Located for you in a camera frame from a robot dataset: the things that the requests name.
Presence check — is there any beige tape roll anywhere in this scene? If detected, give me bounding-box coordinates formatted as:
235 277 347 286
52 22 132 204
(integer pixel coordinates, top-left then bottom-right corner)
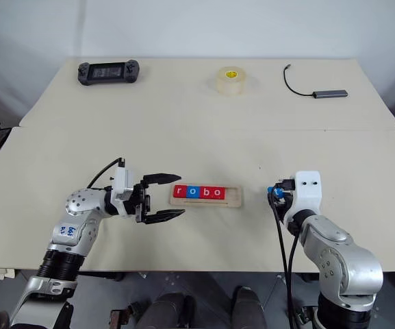
216 66 247 97

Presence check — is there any light wooden letter tray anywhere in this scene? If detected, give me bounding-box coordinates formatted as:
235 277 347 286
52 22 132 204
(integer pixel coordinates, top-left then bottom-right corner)
169 184 244 209

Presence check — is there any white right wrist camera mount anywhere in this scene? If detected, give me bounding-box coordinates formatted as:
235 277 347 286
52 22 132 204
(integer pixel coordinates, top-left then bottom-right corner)
283 170 322 223

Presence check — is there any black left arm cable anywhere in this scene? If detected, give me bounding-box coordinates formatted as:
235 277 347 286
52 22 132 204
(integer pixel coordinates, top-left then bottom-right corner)
86 157 127 191

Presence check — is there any grey USB hub with cable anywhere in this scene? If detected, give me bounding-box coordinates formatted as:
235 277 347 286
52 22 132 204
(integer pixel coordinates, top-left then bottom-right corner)
283 63 350 100

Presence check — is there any blue letter t block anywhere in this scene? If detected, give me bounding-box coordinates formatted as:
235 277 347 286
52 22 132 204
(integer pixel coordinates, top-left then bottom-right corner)
266 186 285 200

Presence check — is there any dark rounded shape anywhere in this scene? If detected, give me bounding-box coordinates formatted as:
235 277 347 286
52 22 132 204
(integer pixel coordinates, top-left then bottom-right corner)
230 286 267 329
137 292 197 329

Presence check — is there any black table frame bar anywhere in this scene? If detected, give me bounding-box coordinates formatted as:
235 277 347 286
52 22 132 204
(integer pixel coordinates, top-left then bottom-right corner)
77 271 320 281

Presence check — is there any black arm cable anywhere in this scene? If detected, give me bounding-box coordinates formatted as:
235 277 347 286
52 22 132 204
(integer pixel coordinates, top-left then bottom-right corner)
265 187 303 329
86 157 127 191

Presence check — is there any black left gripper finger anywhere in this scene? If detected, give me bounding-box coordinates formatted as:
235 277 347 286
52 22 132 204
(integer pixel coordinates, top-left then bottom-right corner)
141 173 183 188
140 208 187 226

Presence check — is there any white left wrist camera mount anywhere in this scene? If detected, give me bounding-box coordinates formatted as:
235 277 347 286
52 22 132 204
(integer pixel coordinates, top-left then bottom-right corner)
109 166 140 218

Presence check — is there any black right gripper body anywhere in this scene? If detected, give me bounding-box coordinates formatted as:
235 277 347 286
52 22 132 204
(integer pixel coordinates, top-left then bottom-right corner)
272 177 298 210

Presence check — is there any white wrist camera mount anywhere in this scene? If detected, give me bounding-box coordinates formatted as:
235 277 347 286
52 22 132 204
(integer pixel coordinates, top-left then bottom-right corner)
283 170 322 223
109 166 140 218

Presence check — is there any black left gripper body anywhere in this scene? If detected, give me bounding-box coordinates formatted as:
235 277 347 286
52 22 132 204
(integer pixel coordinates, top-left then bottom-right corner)
124 181 154 224

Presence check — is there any black handheld game controller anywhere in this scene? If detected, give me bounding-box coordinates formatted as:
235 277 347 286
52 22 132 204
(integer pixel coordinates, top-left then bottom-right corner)
77 60 141 87

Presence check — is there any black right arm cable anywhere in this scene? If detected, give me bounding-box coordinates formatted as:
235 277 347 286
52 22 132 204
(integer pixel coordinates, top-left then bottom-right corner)
265 187 303 329

